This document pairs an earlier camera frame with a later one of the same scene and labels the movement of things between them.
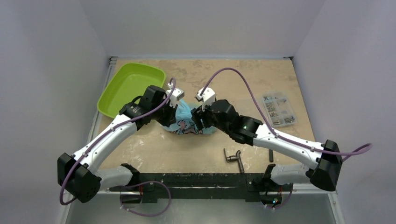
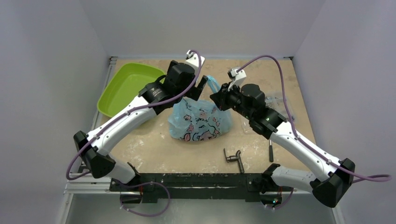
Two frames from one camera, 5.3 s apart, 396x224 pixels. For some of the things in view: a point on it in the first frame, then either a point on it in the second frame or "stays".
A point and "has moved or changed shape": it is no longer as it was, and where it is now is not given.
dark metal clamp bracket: [233, 158] stays
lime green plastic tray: [124, 81] stays
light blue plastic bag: [184, 123] has moved or changed shape
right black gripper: [203, 118] to [221, 99]
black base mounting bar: [233, 186] stays
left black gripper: [171, 118] to [194, 93]
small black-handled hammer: [271, 155] stays
